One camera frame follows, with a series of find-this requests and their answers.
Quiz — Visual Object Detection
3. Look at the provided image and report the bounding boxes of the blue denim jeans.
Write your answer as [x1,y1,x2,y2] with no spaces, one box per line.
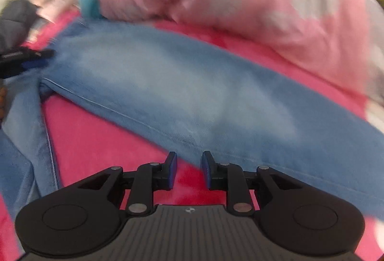
[1,19,383,218]

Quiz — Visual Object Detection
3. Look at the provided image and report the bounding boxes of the person's left hand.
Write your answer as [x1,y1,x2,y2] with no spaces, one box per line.
[0,86,7,121]

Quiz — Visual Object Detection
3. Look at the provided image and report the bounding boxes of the dark grey jacket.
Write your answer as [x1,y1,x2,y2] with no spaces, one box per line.
[1,0,38,51]

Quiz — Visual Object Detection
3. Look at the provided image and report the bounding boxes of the magenta floral bed sheet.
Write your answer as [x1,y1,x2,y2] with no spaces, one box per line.
[0,8,384,261]

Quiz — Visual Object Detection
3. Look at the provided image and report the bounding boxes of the pink floral quilt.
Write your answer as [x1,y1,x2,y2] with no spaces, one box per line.
[98,0,383,103]

